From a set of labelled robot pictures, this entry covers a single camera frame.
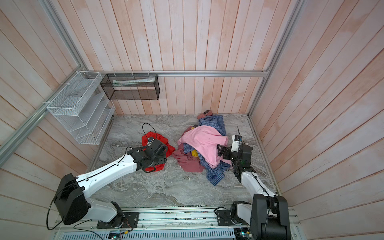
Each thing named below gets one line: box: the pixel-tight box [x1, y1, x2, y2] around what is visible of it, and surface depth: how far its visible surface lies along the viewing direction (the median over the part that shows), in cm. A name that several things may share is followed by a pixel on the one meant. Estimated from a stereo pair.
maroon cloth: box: [171, 126, 205, 173], surface depth 91 cm
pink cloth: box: [177, 125, 232, 169], surface depth 87 cm
